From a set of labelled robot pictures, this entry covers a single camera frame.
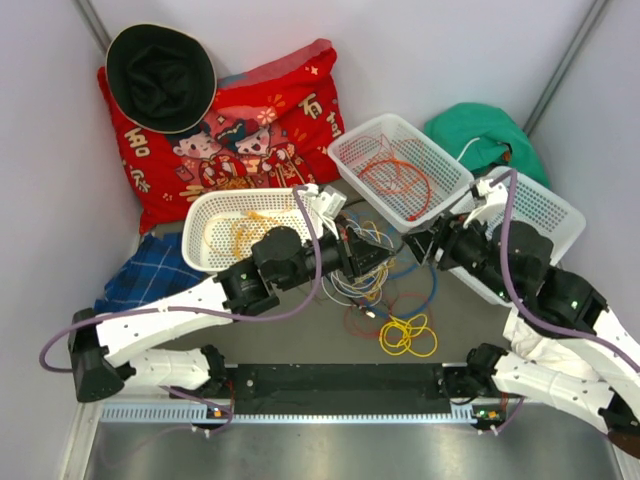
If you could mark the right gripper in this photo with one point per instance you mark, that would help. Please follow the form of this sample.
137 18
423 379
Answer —
451 229

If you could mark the white cloth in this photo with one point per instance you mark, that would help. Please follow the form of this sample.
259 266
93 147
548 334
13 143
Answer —
532 346

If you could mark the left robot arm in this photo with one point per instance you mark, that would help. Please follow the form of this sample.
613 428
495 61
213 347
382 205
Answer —
112 352

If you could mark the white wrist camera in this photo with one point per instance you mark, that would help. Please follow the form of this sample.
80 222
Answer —
323 204
489 197

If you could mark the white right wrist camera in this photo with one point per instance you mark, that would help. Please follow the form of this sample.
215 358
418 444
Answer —
489 197

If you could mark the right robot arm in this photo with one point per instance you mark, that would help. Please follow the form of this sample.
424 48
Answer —
568 348

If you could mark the red printed pillow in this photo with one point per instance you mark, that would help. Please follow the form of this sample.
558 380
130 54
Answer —
268 127

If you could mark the white rectangular basket centre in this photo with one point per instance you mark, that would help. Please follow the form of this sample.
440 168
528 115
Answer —
400 171

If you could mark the white rectangular basket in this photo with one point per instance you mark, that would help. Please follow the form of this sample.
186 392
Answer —
551 216
400 171

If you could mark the white rectangular basket right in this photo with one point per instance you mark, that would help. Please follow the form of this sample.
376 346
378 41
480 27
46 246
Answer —
551 216

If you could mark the blue plaid cloth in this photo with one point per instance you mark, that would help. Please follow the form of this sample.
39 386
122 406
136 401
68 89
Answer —
155 271

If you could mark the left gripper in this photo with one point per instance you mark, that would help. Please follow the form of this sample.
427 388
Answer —
358 254

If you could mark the white basket with rounded corners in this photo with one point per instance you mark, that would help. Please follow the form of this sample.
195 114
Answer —
222 226

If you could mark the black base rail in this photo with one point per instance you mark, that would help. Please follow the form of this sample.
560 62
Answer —
351 389

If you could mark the green cloth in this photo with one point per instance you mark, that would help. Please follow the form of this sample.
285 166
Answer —
481 137

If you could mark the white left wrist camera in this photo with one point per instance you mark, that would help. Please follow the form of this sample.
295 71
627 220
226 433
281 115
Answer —
323 204

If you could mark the black round hat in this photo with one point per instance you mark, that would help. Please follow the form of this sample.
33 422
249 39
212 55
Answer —
160 78

